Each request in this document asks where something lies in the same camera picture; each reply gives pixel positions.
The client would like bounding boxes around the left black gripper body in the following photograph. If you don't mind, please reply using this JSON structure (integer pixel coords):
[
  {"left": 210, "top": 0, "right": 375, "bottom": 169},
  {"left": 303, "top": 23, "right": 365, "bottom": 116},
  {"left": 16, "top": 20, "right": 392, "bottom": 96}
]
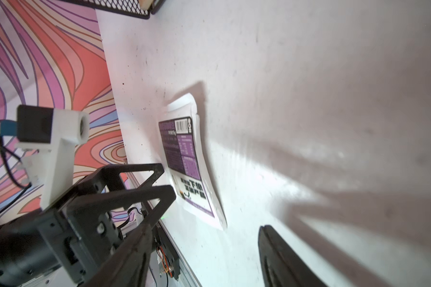
[{"left": 0, "top": 193, "right": 124, "bottom": 287}]

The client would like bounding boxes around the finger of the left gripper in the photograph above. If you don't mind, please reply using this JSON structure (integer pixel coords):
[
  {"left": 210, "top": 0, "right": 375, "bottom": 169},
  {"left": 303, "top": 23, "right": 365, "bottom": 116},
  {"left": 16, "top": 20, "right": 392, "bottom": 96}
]
[
  {"left": 66, "top": 184, "right": 177, "bottom": 287},
  {"left": 77, "top": 163, "right": 164, "bottom": 197}
]

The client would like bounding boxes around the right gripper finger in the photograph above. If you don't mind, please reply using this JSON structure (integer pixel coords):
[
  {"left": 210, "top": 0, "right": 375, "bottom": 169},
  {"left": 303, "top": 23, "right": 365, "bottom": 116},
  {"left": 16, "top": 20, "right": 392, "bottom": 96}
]
[{"left": 258, "top": 226, "right": 326, "bottom": 287}]

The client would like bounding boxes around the purple coffee bag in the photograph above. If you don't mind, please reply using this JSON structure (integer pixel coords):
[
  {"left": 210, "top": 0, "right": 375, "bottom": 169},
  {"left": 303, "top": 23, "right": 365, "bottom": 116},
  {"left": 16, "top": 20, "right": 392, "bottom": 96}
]
[{"left": 158, "top": 93, "right": 227, "bottom": 230}]

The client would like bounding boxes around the two-tier wooden wire shelf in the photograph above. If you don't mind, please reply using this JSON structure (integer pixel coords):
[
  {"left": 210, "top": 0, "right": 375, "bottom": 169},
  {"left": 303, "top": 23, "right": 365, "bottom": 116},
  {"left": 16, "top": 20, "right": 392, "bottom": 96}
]
[{"left": 63, "top": 0, "right": 166, "bottom": 20}]

